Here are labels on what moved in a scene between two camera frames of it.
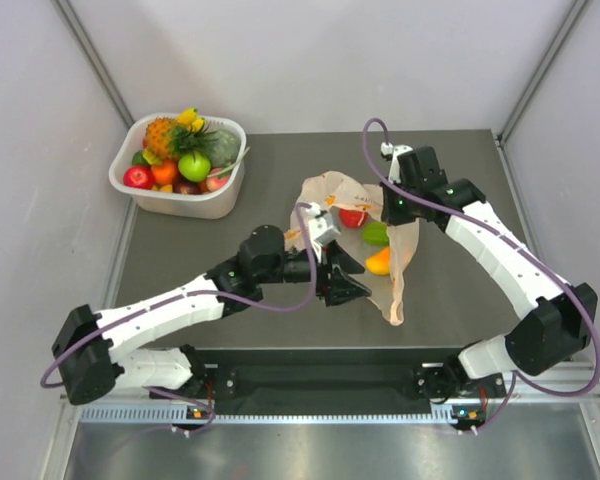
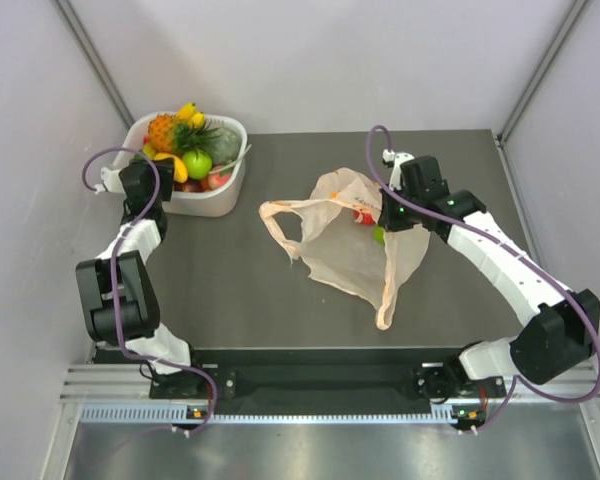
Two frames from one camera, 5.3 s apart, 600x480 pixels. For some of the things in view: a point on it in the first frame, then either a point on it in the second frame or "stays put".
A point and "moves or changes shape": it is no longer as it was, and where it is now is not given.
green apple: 194,167 stays put
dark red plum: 183,186 stays put
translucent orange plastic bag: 386,251 moves or changes shape
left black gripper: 342,288 -> 167,168
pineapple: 168,138 stays put
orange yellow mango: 379,263 -> 180,172
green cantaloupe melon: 223,148 stays put
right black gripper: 388,213 stays put
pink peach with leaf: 216,180 stays put
